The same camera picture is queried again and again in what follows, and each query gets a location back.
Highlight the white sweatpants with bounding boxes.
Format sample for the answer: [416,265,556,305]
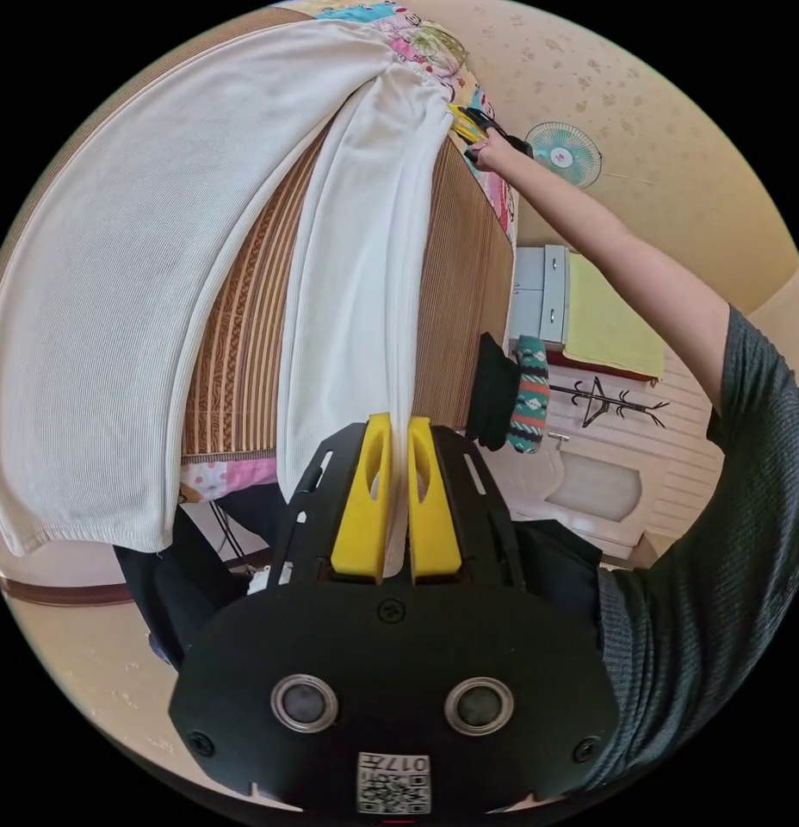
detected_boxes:
[0,17,454,578]

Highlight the white cupboard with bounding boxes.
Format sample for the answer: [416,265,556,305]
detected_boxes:
[507,245,571,345]

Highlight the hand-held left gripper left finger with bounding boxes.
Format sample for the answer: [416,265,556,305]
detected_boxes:
[330,413,393,584]

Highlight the white door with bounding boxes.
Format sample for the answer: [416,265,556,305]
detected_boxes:
[483,348,727,560]

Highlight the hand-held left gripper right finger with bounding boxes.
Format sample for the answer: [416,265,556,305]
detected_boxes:
[408,416,464,585]

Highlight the person's right forearm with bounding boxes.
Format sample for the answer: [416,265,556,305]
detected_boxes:
[499,145,731,414]

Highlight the teal wall fan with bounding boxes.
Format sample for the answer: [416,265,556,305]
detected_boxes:
[524,121,603,190]

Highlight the person's right hand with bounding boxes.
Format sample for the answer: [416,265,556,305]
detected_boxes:
[463,127,522,173]

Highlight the black coat rack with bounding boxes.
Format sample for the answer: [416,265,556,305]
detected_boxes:
[548,376,671,430]

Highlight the yellow cloth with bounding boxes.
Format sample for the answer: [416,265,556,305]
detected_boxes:
[562,252,666,381]

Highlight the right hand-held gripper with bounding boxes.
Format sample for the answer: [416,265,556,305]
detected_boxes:
[448,103,535,160]

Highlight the person's body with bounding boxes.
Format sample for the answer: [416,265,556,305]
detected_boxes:
[112,304,799,794]

